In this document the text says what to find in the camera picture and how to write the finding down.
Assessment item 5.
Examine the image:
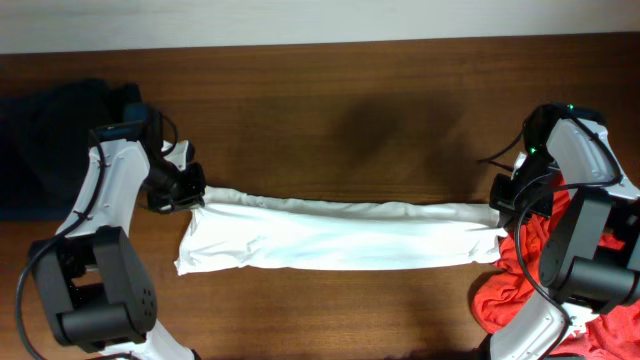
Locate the folded black clothes pile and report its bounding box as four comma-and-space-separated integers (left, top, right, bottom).
1, 79, 142, 221

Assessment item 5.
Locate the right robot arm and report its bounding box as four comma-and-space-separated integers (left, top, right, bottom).
478, 103, 639, 360

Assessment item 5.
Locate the red mesh shirt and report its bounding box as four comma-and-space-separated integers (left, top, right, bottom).
479, 183, 639, 359

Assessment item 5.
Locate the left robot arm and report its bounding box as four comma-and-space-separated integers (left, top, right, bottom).
19, 103, 206, 359

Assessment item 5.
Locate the white printed t-shirt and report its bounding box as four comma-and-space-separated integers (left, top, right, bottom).
175, 187, 507, 275

